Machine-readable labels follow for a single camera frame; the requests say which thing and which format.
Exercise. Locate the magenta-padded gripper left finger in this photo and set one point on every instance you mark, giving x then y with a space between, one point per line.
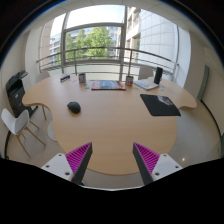
77 158

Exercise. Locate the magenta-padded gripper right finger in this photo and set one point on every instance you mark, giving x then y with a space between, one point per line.
148 159

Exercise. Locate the black computer mouse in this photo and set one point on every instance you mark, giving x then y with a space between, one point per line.
74 107

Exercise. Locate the black mouse pad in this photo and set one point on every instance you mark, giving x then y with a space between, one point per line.
159 104

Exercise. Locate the white chair with wooden legs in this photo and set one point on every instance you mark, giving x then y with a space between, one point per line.
15 122

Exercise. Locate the light blue book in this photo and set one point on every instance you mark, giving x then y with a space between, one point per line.
146 84

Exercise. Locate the red magazine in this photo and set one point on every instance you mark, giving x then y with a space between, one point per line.
108 85

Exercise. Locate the patterned pen cup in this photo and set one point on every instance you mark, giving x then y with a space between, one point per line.
82 78

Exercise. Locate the small dark blue box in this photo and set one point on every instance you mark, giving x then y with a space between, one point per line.
65 78

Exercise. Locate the black cylinder speaker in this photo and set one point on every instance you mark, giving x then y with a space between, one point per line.
158 75

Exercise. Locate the metal balcony railing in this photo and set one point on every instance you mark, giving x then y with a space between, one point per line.
100 48

